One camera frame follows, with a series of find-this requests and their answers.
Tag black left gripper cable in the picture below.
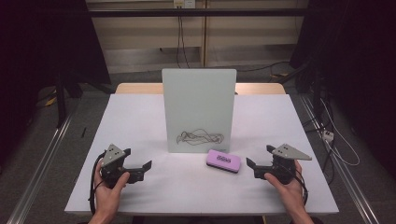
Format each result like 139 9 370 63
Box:
88 150 107 216

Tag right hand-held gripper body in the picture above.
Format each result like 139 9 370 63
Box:
253 143 313 185

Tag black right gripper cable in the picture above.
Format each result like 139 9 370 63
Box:
291 166 310 207

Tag upright white whiteboard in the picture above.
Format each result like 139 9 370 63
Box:
161 68 237 154

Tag white table mat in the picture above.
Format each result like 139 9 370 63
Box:
64 93 340 217

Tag black metal stand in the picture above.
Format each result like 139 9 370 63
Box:
53 72 82 129

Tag black curtain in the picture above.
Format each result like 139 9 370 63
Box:
0 0 112 162
289 0 396 180

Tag black floor cable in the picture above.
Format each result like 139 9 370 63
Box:
236 61 291 74

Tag white wall socket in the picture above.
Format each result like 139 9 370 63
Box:
173 0 196 9

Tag white cable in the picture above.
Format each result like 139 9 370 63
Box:
319 97 361 167

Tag black horizontal bar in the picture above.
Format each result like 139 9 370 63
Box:
88 7 310 18

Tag person's left hand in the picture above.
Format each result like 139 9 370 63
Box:
92 160 131 217

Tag metal floor rail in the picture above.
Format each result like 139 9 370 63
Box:
298 93 380 224
6 114 77 224

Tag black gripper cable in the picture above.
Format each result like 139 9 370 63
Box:
88 150 107 216
291 166 310 207

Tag black hanging cables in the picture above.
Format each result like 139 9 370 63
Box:
176 15 191 69

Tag person's right hand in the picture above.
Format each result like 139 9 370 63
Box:
264 160 308 213

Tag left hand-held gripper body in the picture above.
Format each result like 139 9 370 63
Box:
100 143 146 189

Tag purple whiteboard eraser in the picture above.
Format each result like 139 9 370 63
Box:
205 148 242 175

